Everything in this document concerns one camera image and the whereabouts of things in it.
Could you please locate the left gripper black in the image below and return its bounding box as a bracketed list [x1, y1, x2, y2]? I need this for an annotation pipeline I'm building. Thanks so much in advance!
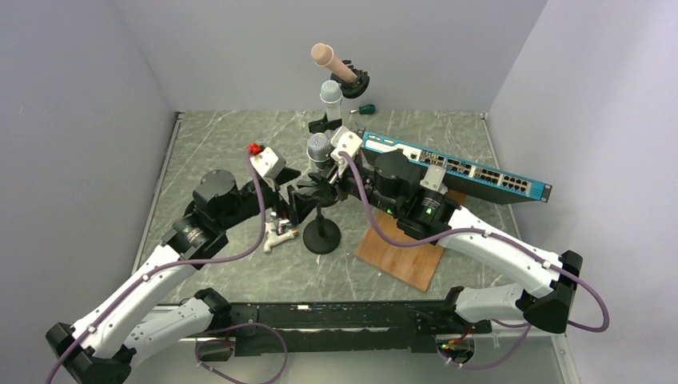
[218, 166, 323, 230]

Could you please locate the blue network switch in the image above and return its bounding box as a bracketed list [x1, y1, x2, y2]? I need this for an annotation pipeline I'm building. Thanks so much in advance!
[358, 130, 553, 205]

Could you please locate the chrome white faucet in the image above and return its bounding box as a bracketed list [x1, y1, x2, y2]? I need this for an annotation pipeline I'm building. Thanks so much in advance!
[263, 211, 299, 254]

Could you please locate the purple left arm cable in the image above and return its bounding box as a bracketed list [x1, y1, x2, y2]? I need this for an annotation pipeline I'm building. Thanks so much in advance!
[45, 144, 289, 384]

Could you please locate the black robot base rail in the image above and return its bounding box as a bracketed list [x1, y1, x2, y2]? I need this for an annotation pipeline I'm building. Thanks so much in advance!
[198, 300, 492, 357]

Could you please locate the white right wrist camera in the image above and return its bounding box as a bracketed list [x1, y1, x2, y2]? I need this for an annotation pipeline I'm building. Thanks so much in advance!
[330, 126, 363, 163]

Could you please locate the green handled screwdriver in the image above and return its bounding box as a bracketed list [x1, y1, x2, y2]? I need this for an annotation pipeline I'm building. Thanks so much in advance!
[350, 104, 377, 115]

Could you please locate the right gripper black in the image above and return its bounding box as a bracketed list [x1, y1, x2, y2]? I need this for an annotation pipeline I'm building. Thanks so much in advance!
[309, 155, 401, 217]

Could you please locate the wooden board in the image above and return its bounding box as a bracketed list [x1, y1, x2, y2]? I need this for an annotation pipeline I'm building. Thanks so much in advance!
[354, 227, 444, 292]

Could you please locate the pink microphone on stand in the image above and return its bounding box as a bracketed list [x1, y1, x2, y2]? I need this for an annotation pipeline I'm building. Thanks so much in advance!
[310, 42, 370, 99]

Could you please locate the grey handheld microphone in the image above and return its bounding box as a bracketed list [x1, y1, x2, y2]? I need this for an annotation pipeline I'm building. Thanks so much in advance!
[306, 133, 333, 169]

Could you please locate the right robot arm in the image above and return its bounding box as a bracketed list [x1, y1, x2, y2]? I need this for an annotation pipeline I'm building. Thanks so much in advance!
[327, 149, 582, 334]

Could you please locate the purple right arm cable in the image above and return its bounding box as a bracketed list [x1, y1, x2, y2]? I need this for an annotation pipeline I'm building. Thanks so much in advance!
[338, 152, 611, 371]

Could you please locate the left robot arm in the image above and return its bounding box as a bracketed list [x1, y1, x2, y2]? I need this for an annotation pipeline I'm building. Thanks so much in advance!
[46, 170, 283, 383]

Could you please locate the black front microphone stand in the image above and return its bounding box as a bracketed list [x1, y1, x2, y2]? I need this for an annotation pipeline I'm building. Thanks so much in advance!
[294, 170, 341, 255]

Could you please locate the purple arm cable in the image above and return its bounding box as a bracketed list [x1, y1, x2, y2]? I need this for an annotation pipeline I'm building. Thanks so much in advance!
[338, 152, 611, 371]
[45, 144, 289, 384]

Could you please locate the white microphone with stand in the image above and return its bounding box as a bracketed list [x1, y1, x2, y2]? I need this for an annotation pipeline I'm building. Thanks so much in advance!
[320, 80, 343, 122]

